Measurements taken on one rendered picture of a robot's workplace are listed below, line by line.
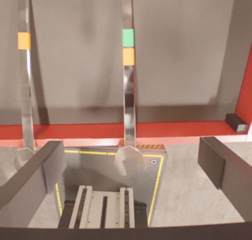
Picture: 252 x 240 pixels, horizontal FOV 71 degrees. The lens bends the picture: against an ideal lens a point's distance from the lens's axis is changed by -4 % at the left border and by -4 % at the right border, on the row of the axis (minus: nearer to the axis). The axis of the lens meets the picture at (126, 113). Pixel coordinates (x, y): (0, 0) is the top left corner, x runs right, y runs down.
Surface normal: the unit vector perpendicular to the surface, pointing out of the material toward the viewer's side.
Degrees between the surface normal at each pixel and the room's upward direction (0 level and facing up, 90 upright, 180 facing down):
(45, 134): 90
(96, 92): 0
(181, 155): 0
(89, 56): 0
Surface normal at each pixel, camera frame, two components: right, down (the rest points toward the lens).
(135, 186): 0.01, 0.44
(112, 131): -0.02, -0.90
